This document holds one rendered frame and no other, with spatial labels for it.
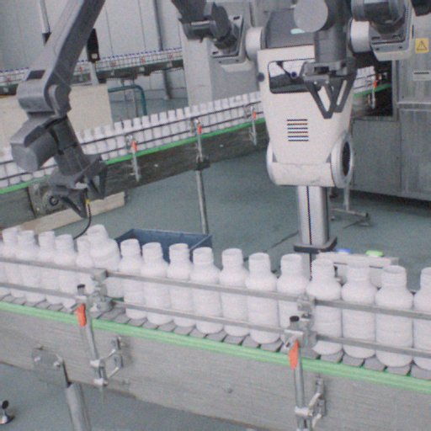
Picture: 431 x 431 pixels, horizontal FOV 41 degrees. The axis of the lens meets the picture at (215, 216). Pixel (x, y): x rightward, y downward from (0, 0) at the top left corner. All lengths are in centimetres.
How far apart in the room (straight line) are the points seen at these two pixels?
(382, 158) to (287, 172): 331
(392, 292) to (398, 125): 384
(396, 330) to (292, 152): 73
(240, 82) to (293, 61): 592
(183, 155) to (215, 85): 395
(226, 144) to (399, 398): 261
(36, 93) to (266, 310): 56
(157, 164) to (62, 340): 188
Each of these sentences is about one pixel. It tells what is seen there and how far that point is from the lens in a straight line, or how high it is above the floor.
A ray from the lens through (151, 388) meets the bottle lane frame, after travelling 126.
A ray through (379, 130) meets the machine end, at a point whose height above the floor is 65.
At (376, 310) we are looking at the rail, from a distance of 96.
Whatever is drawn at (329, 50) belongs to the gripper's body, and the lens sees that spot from 104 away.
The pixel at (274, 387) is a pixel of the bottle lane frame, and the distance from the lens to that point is 109.
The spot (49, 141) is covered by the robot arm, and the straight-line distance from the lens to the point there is 106.
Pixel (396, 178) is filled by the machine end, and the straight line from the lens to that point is 486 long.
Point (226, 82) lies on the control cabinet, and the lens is 727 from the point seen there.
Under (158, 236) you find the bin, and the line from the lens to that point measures 192.
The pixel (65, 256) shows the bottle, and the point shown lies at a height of 113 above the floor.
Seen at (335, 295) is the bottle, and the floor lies 112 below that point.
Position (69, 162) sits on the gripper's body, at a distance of 111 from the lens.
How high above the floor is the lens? 156
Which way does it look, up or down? 18 degrees down
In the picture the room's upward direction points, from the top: 6 degrees counter-clockwise
